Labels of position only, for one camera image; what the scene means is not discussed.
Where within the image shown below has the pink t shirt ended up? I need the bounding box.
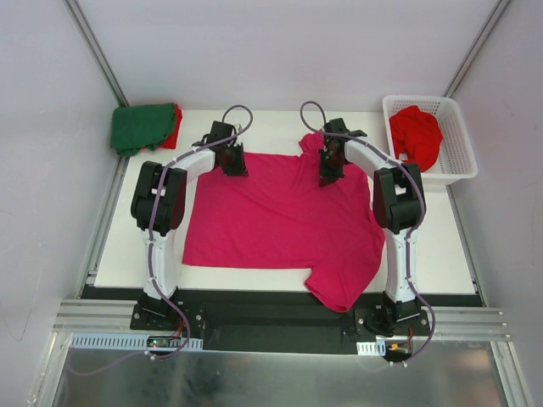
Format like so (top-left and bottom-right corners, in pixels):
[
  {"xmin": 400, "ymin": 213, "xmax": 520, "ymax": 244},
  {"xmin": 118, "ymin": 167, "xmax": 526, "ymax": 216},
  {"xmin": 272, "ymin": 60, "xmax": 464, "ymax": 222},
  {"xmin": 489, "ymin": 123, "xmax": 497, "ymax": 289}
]
[{"xmin": 182, "ymin": 134, "xmax": 384, "ymax": 313}]

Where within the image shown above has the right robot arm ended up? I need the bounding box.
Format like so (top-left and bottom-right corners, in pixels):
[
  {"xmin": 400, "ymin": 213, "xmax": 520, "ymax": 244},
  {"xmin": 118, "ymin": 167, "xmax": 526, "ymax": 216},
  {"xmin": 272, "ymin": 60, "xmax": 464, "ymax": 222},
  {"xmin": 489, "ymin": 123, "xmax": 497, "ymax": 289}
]
[{"xmin": 319, "ymin": 119, "xmax": 426, "ymax": 337}]

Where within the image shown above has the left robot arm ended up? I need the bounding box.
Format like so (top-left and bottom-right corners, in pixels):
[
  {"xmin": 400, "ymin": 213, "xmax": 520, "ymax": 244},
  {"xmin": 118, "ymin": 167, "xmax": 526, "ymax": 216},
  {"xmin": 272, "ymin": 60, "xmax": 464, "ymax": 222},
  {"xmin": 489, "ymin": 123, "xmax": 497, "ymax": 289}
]
[{"xmin": 131, "ymin": 120, "xmax": 248, "ymax": 330}]

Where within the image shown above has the folded red t shirt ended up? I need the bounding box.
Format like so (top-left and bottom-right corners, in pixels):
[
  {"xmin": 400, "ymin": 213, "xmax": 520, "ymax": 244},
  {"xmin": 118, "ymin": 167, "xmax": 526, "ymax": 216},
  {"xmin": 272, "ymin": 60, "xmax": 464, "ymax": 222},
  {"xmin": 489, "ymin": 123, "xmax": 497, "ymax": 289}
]
[{"xmin": 147, "ymin": 103, "xmax": 182, "ymax": 150}]

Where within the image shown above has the red t shirt in basket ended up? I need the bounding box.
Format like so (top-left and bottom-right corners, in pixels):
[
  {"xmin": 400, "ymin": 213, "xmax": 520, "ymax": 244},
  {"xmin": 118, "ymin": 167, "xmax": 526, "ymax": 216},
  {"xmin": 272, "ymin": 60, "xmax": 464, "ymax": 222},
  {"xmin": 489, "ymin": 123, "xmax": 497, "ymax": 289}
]
[{"xmin": 389, "ymin": 105, "xmax": 443, "ymax": 172}]

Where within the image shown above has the folded green t shirt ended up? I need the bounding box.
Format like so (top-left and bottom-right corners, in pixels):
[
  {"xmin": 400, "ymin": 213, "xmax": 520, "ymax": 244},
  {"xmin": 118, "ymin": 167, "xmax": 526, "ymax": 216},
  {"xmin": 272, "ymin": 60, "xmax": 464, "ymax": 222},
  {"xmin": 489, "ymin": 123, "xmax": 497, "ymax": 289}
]
[{"xmin": 110, "ymin": 103, "xmax": 177, "ymax": 157}]

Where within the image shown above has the white plastic laundry basket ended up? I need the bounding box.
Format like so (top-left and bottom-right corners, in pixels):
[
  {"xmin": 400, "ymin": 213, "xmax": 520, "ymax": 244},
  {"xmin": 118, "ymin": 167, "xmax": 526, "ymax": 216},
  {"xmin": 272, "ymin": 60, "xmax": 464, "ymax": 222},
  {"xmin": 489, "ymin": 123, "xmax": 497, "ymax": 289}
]
[{"xmin": 382, "ymin": 95, "xmax": 479, "ymax": 186}]

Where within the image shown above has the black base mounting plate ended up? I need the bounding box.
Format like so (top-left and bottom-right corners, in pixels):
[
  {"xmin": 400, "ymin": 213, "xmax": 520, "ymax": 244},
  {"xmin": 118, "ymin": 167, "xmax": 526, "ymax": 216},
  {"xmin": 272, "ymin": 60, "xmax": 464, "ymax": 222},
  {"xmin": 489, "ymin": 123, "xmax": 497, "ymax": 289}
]
[{"xmin": 80, "ymin": 287, "xmax": 484, "ymax": 352}]

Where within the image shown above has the left aluminium corner post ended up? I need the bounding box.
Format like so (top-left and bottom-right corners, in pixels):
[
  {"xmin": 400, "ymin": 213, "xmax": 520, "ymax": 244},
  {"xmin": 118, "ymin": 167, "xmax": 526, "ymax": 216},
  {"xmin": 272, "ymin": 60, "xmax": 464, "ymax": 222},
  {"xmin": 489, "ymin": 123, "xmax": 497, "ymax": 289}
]
[{"xmin": 63, "ymin": 0, "xmax": 129, "ymax": 107}]

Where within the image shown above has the aluminium corner post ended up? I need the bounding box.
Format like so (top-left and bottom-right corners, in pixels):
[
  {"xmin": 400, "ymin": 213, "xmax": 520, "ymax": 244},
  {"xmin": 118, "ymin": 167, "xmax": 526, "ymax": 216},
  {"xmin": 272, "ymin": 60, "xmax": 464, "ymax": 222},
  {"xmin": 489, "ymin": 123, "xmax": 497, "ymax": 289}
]
[
  {"xmin": 443, "ymin": 0, "xmax": 514, "ymax": 98},
  {"xmin": 63, "ymin": 0, "xmax": 129, "ymax": 107}
]

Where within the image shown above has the right white cable duct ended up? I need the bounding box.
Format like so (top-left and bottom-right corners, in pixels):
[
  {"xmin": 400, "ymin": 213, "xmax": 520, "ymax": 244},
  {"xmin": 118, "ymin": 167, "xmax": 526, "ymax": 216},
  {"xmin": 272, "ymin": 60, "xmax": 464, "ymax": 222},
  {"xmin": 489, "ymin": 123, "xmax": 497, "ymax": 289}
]
[{"xmin": 355, "ymin": 338, "xmax": 412, "ymax": 357}]

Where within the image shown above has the white cable duct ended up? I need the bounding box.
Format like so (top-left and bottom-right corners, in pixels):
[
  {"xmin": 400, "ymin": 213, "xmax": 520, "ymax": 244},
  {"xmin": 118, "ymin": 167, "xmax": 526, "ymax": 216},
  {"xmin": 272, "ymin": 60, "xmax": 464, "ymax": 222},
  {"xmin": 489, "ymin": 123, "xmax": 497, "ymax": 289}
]
[
  {"xmin": 355, "ymin": 338, "xmax": 412, "ymax": 357},
  {"xmin": 71, "ymin": 333, "xmax": 204, "ymax": 353}
]

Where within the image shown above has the right aluminium corner post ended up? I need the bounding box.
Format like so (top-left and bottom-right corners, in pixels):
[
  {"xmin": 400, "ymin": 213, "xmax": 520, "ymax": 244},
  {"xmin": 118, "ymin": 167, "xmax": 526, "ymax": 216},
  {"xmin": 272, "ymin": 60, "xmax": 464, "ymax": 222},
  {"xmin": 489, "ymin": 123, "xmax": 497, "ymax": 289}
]
[{"xmin": 443, "ymin": 0, "xmax": 514, "ymax": 98}]

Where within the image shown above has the left white cable duct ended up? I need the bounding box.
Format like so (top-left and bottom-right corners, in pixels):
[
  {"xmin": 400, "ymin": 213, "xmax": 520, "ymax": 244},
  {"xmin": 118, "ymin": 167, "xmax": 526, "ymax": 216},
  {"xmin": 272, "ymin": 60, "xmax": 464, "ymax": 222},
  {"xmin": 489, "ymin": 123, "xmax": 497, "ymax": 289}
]
[{"xmin": 71, "ymin": 333, "xmax": 204, "ymax": 353}]

